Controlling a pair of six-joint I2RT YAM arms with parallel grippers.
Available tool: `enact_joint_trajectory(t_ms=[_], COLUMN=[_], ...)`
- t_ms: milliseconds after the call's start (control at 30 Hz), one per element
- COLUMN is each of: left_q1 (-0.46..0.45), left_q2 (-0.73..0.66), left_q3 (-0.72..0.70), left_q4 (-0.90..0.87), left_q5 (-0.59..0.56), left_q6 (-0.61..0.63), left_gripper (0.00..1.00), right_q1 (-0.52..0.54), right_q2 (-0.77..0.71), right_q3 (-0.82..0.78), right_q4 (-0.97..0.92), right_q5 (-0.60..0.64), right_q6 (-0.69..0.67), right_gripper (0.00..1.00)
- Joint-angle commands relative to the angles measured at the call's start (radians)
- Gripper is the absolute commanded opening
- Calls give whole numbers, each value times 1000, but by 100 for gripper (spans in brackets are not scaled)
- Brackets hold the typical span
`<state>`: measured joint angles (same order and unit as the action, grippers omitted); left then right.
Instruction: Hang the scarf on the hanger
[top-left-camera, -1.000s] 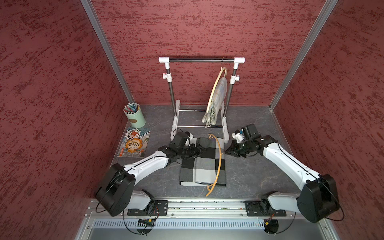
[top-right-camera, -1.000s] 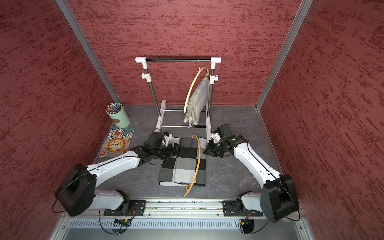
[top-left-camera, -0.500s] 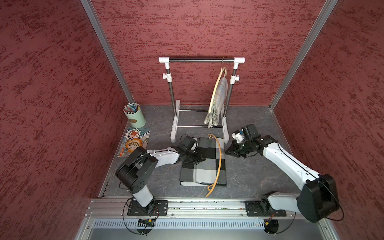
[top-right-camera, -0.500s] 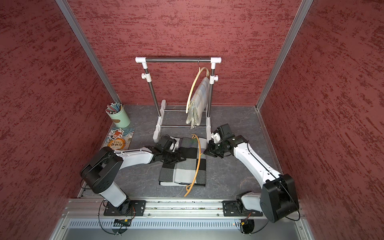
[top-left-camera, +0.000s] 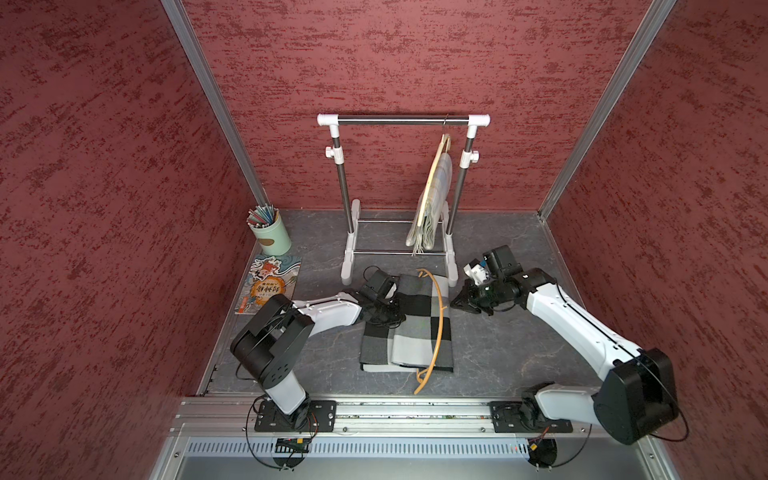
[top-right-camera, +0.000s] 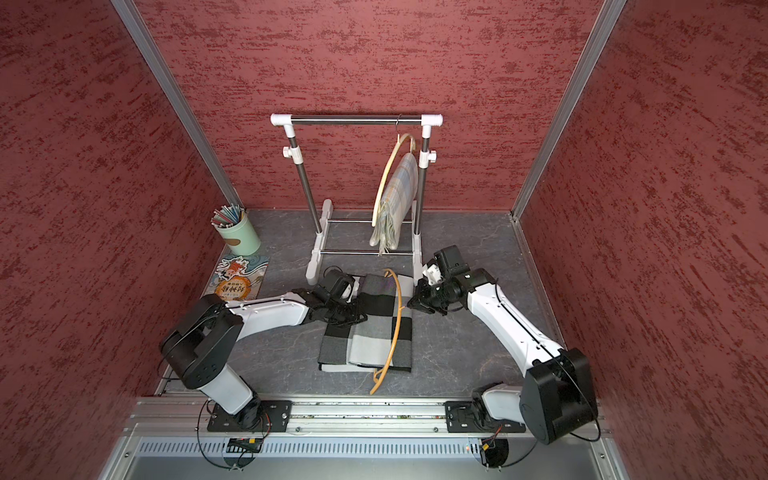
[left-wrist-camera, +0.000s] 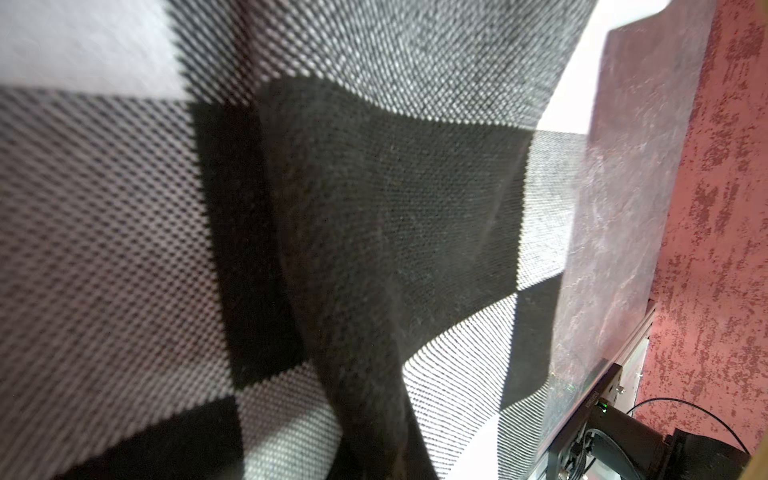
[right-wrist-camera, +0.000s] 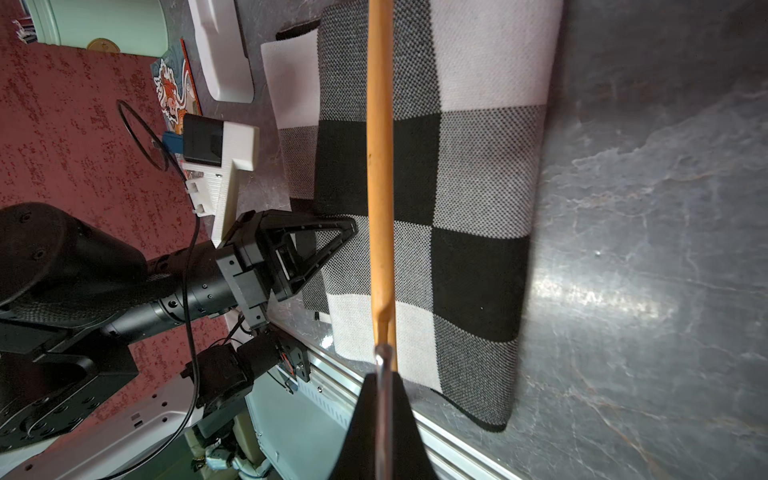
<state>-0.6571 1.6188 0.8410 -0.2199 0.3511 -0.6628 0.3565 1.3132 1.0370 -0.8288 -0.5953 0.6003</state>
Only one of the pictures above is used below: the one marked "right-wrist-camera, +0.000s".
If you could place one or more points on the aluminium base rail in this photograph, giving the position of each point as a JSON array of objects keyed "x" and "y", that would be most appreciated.
[{"x": 301, "y": 426}]

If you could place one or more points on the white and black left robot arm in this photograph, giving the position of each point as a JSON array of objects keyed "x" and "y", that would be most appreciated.
[{"x": 74, "y": 299}]

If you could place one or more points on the grey black checkered scarf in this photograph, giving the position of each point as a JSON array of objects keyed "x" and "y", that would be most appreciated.
[{"x": 471, "y": 82}]

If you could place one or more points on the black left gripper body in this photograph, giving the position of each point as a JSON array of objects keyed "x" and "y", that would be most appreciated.
[{"x": 259, "y": 261}]

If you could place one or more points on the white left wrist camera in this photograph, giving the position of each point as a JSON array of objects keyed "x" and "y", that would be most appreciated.
[{"x": 211, "y": 153}]

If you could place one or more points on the colourful illustrated book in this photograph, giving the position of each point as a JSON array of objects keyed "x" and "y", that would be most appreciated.
[{"x": 175, "y": 87}]

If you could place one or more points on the brown wooden hanger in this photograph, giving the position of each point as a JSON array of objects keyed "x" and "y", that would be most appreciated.
[{"x": 380, "y": 184}]

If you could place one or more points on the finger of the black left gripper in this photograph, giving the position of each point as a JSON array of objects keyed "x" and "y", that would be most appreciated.
[
  {"x": 297, "y": 230},
  {"x": 300, "y": 255}
]

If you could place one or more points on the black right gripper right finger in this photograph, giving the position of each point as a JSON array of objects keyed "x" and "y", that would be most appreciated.
[{"x": 410, "y": 460}]

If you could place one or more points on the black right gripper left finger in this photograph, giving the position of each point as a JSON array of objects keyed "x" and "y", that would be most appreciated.
[{"x": 357, "y": 456}]

